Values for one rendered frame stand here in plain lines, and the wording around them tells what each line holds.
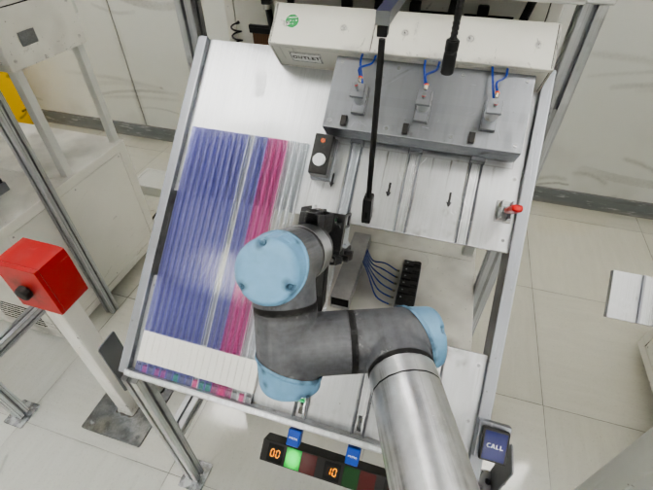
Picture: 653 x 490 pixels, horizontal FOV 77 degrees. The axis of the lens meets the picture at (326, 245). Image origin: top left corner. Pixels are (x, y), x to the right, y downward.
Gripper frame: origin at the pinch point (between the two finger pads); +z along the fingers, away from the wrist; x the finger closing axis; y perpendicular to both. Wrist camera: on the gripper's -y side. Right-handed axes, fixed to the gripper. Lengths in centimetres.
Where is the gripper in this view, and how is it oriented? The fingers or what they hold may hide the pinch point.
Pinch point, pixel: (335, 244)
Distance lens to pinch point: 76.1
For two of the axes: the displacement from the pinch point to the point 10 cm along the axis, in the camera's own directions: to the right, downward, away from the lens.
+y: 1.6, -9.7, -1.8
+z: 2.4, -1.4, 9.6
